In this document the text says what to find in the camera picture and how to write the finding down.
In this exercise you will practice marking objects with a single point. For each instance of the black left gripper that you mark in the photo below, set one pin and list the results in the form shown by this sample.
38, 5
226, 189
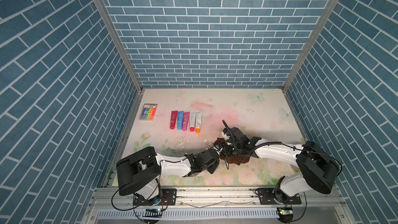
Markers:
215, 165

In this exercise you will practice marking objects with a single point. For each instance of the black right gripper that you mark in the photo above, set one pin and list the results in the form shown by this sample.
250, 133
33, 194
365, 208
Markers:
225, 149

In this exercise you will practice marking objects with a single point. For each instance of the brown wiping cloth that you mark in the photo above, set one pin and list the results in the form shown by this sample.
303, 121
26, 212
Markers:
228, 153

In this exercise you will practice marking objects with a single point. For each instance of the white orange-capped toothpaste tube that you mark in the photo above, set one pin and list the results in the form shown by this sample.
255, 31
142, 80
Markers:
198, 121

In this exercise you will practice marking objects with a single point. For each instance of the white pink-capped toothpaste tube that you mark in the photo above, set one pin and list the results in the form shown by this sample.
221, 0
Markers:
192, 121

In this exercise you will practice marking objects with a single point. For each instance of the magenta toothpaste tube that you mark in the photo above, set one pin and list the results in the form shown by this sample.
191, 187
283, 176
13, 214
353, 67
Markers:
185, 121

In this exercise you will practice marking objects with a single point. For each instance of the blue toothpaste tube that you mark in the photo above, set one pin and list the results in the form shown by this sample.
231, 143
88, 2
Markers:
180, 119

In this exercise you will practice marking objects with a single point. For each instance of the red toothpaste tube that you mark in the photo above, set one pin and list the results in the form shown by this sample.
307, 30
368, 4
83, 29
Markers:
173, 119

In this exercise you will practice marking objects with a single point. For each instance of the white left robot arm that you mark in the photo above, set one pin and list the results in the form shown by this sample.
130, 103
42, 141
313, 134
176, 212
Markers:
140, 173

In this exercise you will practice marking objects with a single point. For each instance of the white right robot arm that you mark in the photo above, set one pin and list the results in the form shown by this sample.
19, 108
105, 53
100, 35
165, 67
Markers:
317, 170

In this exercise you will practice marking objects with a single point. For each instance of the rainbow highlighter pen pack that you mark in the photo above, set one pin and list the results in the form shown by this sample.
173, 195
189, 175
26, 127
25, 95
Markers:
148, 112

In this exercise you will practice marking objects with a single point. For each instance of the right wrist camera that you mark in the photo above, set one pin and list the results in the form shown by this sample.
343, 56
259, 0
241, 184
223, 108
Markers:
225, 136

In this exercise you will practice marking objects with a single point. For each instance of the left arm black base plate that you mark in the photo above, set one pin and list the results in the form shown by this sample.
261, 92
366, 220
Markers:
166, 197

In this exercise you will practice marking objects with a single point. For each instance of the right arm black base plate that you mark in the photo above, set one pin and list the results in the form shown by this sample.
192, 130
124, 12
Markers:
273, 196

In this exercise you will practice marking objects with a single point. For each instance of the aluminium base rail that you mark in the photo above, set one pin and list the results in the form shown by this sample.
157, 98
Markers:
217, 205

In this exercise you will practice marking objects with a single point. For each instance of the aluminium right corner post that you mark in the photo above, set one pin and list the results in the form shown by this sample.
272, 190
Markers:
329, 7

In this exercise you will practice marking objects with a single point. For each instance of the aluminium corner post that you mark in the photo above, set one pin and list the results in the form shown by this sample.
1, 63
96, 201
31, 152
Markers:
329, 7
102, 10

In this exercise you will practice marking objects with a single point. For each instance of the aluminium left corner post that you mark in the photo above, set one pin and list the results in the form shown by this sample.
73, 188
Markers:
102, 10

